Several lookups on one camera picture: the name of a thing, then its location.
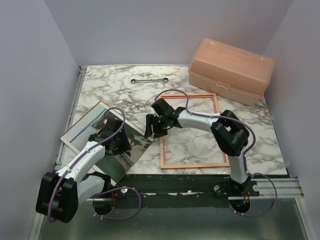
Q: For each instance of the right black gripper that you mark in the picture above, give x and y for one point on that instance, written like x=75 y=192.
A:
x=149 y=120

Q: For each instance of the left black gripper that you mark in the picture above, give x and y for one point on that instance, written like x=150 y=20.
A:
x=125 y=145

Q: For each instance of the landscape photo print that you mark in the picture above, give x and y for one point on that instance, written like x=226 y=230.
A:
x=115 y=166

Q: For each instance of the red wooden picture frame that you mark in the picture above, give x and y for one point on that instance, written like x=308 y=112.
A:
x=195 y=135

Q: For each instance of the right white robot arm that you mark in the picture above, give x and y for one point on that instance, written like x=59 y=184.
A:
x=230 y=133

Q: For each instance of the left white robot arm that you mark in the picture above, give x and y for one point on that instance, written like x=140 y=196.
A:
x=61 y=192

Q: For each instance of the silver ratchet wrench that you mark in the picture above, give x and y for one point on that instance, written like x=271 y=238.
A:
x=158 y=80

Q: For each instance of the pink plastic storage box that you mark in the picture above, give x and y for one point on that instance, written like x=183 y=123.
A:
x=230 y=72

